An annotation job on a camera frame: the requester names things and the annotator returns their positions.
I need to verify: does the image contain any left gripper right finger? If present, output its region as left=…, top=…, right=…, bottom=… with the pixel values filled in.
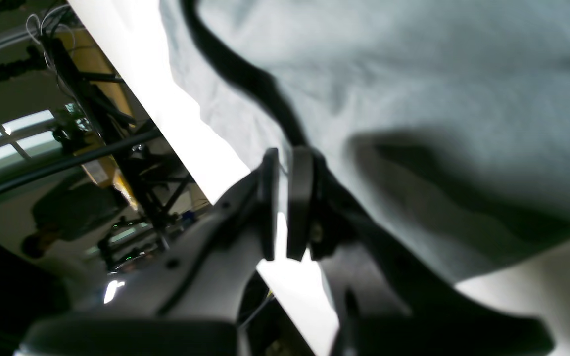
left=286, top=147, right=555, bottom=356

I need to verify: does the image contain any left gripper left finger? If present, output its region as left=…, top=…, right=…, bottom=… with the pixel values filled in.
left=18, top=148, right=279, bottom=356

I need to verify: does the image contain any grey T-shirt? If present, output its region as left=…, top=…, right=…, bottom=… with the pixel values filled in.
left=160, top=0, right=570, bottom=283

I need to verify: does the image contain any black support pole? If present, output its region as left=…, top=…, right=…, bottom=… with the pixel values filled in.
left=0, top=129, right=161, bottom=195

